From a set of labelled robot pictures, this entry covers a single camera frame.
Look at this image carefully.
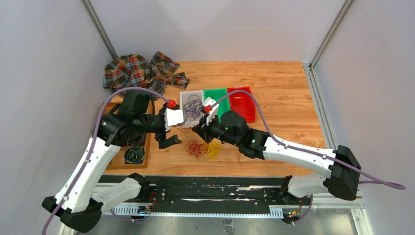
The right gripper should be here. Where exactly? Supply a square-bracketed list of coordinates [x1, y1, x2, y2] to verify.
[192, 111, 240, 147]

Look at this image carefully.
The yellow thin cable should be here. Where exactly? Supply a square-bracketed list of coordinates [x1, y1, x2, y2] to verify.
[205, 141, 222, 160]

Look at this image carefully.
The dark purple thin cable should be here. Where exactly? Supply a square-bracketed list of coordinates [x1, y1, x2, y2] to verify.
[182, 94, 203, 122]

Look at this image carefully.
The blue purple thin cable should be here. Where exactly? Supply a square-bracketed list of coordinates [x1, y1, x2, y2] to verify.
[183, 98, 203, 122]

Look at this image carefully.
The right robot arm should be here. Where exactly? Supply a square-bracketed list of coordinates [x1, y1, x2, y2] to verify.
[192, 111, 361, 204]

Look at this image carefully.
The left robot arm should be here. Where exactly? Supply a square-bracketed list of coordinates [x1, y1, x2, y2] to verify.
[42, 87, 184, 233]

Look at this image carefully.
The white plastic bin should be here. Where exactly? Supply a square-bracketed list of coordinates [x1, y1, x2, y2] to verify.
[179, 90, 205, 128]

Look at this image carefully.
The green plastic bin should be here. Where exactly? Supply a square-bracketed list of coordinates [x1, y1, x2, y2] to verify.
[203, 88, 232, 122]

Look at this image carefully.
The wooden compartment tray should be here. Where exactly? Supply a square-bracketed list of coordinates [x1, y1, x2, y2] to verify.
[97, 102, 150, 169]

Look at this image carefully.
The red plastic bin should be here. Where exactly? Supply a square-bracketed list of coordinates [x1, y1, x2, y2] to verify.
[229, 93, 256, 122]

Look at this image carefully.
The plaid cloth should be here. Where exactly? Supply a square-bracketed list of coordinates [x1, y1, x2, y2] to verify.
[103, 51, 190, 94]

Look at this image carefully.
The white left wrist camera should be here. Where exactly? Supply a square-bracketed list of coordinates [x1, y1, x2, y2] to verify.
[164, 108, 185, 132]

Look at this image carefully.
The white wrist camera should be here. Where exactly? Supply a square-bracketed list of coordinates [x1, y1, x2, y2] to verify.
[164, 108, 185, 132]
[202, 97, 219, 126]

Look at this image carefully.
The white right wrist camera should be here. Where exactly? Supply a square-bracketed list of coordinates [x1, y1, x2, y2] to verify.
[202, 97, 219, 126]

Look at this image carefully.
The coiled cable bundle middle right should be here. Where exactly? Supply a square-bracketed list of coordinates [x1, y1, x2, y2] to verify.
[126, 133, 147, 146]

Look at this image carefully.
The coiled cable bundle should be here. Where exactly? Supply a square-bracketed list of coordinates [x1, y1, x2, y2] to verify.
[124, 146, 145, 164]
[126, 133, 147, 146]

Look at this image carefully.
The coiled cable bundle front right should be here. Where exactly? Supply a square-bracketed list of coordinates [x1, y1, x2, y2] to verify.
[124, 146, 145, 164]

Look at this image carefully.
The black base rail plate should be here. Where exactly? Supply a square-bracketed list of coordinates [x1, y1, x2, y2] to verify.
[127, 176, 310, 216]

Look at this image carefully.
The right aluminium table rail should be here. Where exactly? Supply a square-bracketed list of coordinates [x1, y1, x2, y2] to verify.
[302, 63, 338, 158]

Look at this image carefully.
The left aluminium frame post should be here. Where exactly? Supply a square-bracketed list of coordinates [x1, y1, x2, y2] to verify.
[80, 0, 118, 60]

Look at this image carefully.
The aluminium frame post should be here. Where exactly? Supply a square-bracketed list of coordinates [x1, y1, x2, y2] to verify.
[309, 0, 355, 70]
[80, 0, 118, 60]

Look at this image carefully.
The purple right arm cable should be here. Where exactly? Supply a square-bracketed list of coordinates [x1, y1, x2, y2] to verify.
[203, 90, 407, 190]

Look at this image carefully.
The right aluminium frame post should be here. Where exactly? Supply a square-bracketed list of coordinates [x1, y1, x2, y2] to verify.
[309, 0, 355, 70]

